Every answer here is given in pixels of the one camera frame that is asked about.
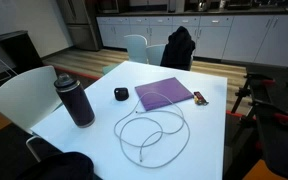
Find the white kitchen cabinet run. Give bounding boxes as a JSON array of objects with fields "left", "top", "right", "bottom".
[{"left": 96, "top": 13, "right": 288, "bottom": 70}]

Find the white plastic chair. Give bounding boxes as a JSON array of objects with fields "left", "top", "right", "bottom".
[{"left": 0, "top": 65, "right": 65, "bottom": 163}]

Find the red handled bar clamp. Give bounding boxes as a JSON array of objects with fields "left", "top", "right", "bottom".
[
  {"left": 231, "top": 72, "right": 276, "bottom": 114},
  {"left": 240, "top": 99, "right": 288, "bottom": 129}
]

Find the dark purple water bottle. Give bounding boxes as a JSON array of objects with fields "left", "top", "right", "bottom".
[{"left": 53, "top": 72, "right": 96, "bottom": 129}]

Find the metal kettle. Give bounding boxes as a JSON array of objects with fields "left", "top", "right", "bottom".
[{"left": 197, "top": 0, "right": 209, "bottom": 13}]

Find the small black round case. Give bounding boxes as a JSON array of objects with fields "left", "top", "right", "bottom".
[{"left": 113, "top": 86, "right": 130, "bottom": 102}]

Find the black bag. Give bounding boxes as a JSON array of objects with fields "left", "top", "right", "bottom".
[{"left": 15, "top": 151, "right": 95, "bottom": 180}]

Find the black bin with grey lid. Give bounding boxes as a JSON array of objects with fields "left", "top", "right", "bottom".
[{"left": 0, "top": 29, "right": 45, "bottom": 76}]

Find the black jacket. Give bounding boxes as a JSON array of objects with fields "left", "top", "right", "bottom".
[{"left": 159, "top": 25, "right": 197, "bottom": 72}]

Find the white charging cable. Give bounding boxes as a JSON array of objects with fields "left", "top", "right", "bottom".
[{"left": 113, "top": 91, "right": 191, "bottom": 169}]

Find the small red keychain gadget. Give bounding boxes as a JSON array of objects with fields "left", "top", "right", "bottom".
[{"left": 193, "top": 90, "right": 210, "bottom": 107}]

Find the pale chair holding jacket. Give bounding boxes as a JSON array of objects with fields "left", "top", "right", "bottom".
[{"left": 145, "top": 43, "right": 195, "bottom": 72}]

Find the purple cloth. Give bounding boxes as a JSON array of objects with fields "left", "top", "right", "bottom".
[{"left": 134, "top": 76, "right": 195, "bottom": 112}]

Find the stainless steel refrigerator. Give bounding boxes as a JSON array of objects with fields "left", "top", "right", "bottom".
[{"left": 56, "top": 0, "right": 103, "bottom": 52}]

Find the pale chair with teal seat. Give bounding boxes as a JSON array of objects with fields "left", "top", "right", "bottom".
[{"left": 102, "top": 34, "right": 149, "bottom": 76}]

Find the black robot stand platform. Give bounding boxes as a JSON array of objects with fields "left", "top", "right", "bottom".
[{"left": 230, "top": 66, "right": 288, "bottom": 180}]

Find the white wire frame stand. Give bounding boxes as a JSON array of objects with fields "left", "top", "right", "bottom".
[{"left": 0, "top": 43, "right": 19, "bottom": 97}]

